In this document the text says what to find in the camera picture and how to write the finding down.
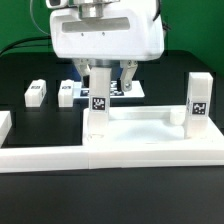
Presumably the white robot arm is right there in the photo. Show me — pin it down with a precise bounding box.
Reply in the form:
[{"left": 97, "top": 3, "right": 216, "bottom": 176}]
[{"left": 45, "top": 0, "right": 164, "bottom": 91}]

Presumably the grey thin cable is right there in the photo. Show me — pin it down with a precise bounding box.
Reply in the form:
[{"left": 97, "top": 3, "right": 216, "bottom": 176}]
[{"left": 28, "top": 0, "right": 51, "bottom": 37}]

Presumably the black cable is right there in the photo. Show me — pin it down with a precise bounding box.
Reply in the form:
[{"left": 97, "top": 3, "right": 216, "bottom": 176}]
[{"left": 0, "top": 35, "right": 52, "bottom": 56}]

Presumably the fiducial marker plate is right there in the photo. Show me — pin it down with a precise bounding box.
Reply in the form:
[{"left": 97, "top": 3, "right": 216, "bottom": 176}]
[{"left": 73, "top": 81, "right": 145, "bottom": 99}]

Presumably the white desk top tray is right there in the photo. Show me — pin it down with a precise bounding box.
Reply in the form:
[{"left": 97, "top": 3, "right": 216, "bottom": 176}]
[{"left": 82, "top": 105, "right": 224, "bottom": 146}]

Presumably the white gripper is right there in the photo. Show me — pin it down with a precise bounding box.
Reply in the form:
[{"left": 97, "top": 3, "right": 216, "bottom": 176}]
[{"left": 50, "top": 0, "right": 164, "bottom": 92}]

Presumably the white U-shaped fence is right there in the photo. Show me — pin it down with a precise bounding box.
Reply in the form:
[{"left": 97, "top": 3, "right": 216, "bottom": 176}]
[{"left": 0, "top": 110, "right": 224, "bottom": 174}]

